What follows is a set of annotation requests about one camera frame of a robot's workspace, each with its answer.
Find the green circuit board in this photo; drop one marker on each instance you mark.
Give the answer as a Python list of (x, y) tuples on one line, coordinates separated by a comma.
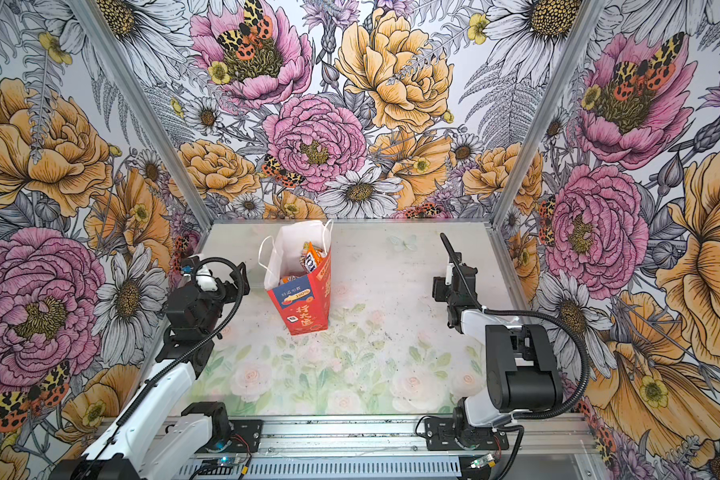
[(223, 463)]

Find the small circuit board right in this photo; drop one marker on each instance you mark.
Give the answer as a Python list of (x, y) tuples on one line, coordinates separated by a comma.
[(485, 461)]

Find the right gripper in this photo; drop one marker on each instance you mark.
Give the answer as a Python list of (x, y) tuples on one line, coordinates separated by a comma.
[(440, 283)]

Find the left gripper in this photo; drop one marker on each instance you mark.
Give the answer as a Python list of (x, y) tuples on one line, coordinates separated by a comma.
[(231, 293)]

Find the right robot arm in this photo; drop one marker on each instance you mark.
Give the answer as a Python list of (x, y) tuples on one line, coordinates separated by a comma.
[(519, 365)]

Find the red paper gift bag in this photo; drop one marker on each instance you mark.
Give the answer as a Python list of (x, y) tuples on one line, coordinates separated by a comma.
[(303, 301)]

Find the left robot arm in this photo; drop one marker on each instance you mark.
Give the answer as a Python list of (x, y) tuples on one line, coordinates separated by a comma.
[(134, 446)]

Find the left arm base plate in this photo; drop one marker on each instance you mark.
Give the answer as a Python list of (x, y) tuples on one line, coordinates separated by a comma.
[(234, 435)]

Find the aluminium front rail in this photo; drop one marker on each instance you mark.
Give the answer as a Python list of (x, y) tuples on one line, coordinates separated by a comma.
[(401, 435)]

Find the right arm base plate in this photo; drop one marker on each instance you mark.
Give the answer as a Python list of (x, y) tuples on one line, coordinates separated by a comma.
[(448, 434)]

